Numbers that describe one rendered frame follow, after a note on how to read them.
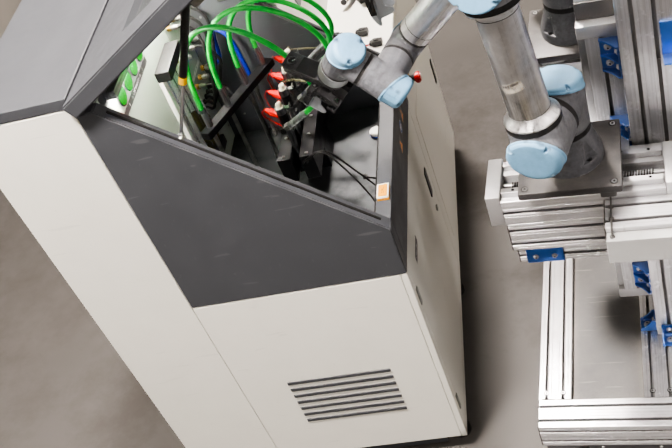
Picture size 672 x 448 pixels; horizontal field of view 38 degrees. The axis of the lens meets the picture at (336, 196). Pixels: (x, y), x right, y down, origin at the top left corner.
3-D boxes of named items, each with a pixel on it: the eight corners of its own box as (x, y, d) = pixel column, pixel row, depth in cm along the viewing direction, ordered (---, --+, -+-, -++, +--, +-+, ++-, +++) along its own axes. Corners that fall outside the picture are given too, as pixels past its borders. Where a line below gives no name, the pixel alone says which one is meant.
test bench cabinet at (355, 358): (472, 449, 293) (407, 274, 242) (289, 470, 307) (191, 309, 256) (464, 275, 344) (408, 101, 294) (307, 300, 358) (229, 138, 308)
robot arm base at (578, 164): (603, 129, 222) (598, 96, 215) (604, 175, 211) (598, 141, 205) (536, 137, 227) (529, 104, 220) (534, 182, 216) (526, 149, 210)
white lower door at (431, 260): (467, 421, 288) (410, 267, 244) (459, 422, 288) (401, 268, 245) (459, 261, 335) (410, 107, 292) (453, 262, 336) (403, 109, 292)
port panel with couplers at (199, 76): (211, 103, 276) (167, 12, 257) (200, 106, 277) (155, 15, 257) (218, 76, 286) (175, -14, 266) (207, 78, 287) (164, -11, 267)
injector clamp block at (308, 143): (329, 195, 267) (312, 153, 257) (294, 201, 269) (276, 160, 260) (336, 117, 292) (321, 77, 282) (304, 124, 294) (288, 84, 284)
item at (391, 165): (407, 262, 245) (390, 217, 235) (390, 264, 246) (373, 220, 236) (408, 109, 291) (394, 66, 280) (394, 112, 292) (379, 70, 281)
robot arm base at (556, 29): (600, 7, 256) (595, -26, 250) (601, 40, 246) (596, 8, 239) (542, 15, 261) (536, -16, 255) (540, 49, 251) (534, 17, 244)
